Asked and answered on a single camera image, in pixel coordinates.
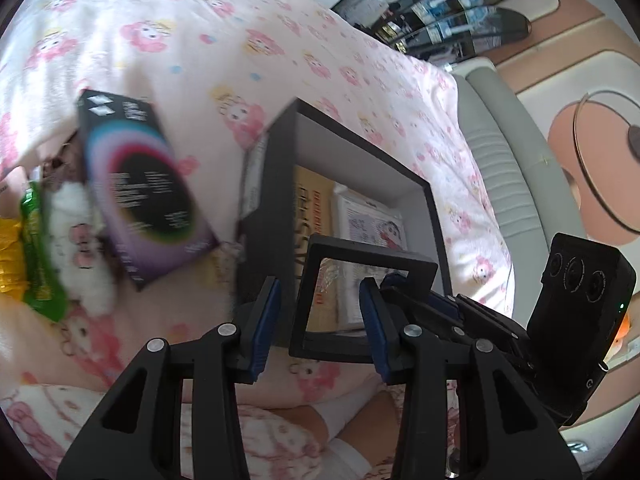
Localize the small black picture frame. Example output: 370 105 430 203
288 234 438 364

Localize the cartoon diamond painting kit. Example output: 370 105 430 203
332 184 407 332

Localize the green snack packet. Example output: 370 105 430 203
20 181 67 323

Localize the white fluffy plush toy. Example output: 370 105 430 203
43 179 120 318

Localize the yellow snack packet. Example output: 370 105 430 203
0 218 28 301

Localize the black Smart Devil box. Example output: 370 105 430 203
77 89 219 290

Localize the grey padded headboard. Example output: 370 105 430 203
451 56 586 271

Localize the person's leg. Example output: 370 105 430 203
273 384 404 479

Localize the yellow glass screen protector box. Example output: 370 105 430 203
292 164 346 334

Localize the black cardboard storage box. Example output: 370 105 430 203
236 100 452 362

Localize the hand cream tube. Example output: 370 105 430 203
41 132 87 192

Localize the glass display cabinet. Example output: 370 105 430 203
333 0 532 66

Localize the pink cartoon blanket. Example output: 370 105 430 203
1 0 514 476

